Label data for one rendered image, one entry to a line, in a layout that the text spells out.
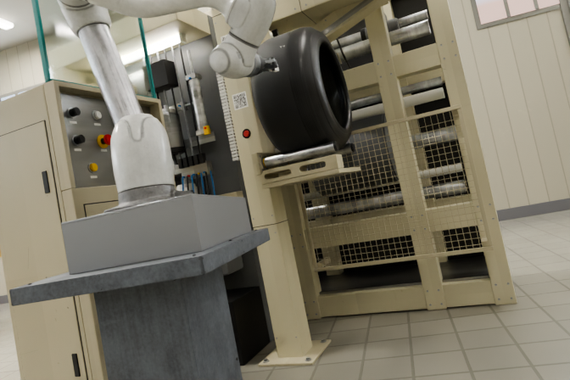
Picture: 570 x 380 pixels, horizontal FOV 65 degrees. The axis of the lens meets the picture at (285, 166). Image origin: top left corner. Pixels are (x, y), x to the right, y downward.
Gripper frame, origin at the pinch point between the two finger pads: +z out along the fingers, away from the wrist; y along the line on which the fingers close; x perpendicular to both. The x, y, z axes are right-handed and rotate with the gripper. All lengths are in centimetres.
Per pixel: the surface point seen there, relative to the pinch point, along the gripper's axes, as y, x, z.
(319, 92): -11.3, 12.8, 13.6
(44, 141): 67, 8, -51
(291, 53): -3.7, -5.2, 13.8
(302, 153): 4.1, 35.3, 18.5
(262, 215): 33, 60, 23
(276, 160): 16.9, 35.9, 18.5
